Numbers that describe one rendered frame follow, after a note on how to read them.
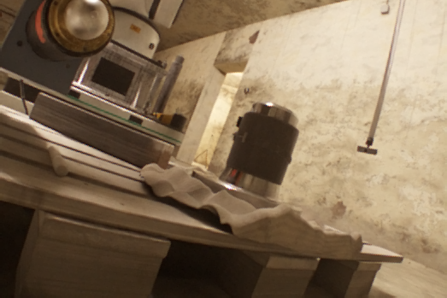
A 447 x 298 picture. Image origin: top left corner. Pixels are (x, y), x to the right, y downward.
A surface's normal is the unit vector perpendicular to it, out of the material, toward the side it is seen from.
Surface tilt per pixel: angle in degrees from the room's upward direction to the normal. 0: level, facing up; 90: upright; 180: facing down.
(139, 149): 90
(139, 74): 90
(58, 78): 90
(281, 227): 83
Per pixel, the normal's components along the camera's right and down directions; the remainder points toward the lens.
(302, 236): 0.61, -0.04
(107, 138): -0.07, -0.15
